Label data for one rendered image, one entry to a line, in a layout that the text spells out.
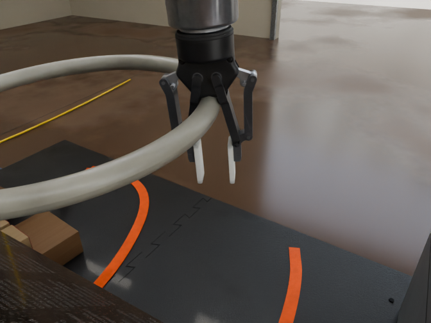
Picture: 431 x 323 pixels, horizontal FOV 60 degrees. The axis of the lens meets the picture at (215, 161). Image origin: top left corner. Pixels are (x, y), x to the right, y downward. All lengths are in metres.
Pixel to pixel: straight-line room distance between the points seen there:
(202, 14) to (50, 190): 0.25
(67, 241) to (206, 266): 0.56
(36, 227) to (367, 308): 1.31
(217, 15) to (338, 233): 1.44
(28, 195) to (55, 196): 0.02
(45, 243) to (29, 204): 1.21
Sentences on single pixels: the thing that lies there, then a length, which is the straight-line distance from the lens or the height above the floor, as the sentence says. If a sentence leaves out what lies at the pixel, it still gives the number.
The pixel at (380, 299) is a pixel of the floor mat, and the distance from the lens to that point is 1.55.
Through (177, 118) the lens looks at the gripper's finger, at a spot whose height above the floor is 0.91.
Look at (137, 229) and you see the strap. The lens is 1.72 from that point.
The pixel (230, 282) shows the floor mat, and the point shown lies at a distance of 1.48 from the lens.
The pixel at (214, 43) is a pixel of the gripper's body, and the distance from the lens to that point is 0.47.
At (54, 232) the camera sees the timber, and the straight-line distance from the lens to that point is 1.64.
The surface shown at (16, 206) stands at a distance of 0.40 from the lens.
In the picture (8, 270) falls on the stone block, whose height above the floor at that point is 0.71.
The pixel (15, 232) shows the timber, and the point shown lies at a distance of 1.54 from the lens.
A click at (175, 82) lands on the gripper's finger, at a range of 0.52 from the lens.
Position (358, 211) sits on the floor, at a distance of 1.94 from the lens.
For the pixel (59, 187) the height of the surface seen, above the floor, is 0.93.
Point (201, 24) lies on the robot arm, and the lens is 0.46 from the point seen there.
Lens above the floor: 1.14
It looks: 31 degrees down
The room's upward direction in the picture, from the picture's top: straight up
